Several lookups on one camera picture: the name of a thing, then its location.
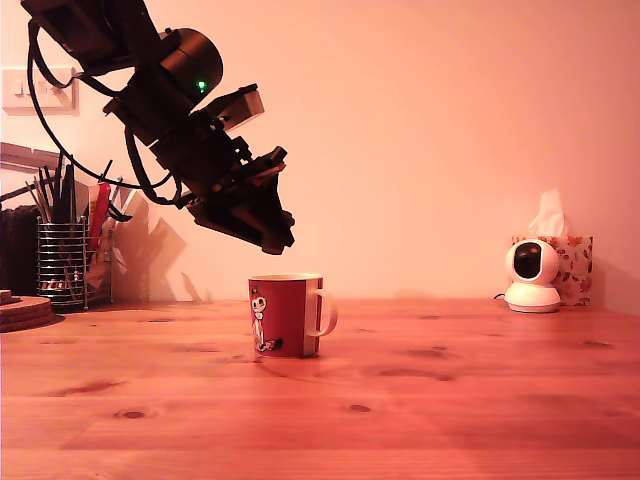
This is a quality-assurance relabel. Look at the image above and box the silver metal kitchen tool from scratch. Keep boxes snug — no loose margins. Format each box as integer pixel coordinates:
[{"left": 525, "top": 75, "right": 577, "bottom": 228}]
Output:
[{"left": 109, "top": 187, "right": 150, "bottom": 224}]

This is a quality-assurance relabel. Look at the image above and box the black curved kitchen tool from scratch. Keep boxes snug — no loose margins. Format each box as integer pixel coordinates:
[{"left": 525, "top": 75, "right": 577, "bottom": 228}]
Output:
[{"left": 106, "top": 175, "right": 134, "bottom": 225}]

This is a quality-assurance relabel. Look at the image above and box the red cartoon mug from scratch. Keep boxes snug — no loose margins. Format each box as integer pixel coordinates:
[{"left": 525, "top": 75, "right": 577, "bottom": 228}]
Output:
[{"left": 248, "top": 272, "right": 339, "bottom": 359}]

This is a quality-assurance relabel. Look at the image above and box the red kitchen utensil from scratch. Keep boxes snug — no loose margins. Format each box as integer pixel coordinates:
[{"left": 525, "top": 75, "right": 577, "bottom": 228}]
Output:
[{"left": 87, "top": 182, "right": 111, "bottom": 251}]

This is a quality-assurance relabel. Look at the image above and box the black flat spatula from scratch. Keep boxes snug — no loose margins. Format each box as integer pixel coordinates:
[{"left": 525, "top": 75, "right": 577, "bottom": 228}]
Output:
[{"left": 61, "top": 157, "right": 79, "bottom": 225}]

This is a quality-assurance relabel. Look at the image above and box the dark chopstick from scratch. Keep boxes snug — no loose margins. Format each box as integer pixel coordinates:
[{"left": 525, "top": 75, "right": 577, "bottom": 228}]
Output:
[{"left": 37, "top": 167, "right": 57, "bottom": 225}]

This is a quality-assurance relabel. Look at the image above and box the grey chopstick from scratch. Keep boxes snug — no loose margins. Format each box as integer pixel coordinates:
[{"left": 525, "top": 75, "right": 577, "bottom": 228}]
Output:
[{"left": 24, "top": 180, "right": 50, "bottom": 225}]

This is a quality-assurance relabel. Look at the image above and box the thick round cork trivet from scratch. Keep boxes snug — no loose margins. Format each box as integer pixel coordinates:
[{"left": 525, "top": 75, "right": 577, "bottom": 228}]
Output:
[{"left": 0, "top": 296, "right": 54, "bottom": 335}]

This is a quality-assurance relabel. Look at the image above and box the white tissue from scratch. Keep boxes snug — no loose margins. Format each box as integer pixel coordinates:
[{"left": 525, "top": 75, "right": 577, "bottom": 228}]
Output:
[{"left": 528, "top": 189, "right": 569, "bottom": 239}]

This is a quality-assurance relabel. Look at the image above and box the floral tissue box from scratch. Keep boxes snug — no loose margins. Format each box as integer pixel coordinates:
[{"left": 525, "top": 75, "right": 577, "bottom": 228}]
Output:
[{"left": 510, "top": 235, "right": 595, "bottom": 307}]

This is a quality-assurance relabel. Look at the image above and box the short black cable loop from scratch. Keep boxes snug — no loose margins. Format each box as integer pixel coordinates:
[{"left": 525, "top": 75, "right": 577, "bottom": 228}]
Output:
[{"left": 123, "top": 124, "right": 182, "bottom": 206}]

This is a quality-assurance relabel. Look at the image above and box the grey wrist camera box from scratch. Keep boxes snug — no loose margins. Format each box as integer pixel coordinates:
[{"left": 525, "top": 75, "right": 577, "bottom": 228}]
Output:
[{"left": 205, "top": 83, "right": 265, "bottom": 135}]

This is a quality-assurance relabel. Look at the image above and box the long black cable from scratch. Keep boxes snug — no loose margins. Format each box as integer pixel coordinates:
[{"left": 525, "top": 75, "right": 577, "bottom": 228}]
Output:
[{"left": 27, "top": 17, "right": 151, "bottom": 190}]

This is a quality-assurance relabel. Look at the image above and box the chrome wire rack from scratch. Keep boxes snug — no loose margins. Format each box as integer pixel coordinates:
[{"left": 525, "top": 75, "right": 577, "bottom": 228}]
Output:
[{"left": 81, "top": 214, "right": 126, "bottom": 310}]

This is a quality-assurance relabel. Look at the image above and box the wire metal utensil holder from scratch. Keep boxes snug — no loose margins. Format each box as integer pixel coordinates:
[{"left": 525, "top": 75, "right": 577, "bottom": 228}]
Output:
[{"left": 36, "top": 222, "right": 93, "bottom": 307}]

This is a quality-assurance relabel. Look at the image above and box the grey metal rail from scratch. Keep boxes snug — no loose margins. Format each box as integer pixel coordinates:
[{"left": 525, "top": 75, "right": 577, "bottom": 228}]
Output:
[{"left": 0, "top": 142, "right": 66, "bottom": 176}]

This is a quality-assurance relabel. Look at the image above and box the white light switch plate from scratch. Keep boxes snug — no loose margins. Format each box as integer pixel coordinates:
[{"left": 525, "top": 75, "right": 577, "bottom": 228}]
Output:
[{"left": 1, "top": 67, "right": 80, "bottom": 117}]

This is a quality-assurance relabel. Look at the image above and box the small white round camera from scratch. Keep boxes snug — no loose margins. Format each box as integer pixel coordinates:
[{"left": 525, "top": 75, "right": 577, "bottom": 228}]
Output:
[{"left": 503, "top": 238, "right": 563, "bottom": 315}]

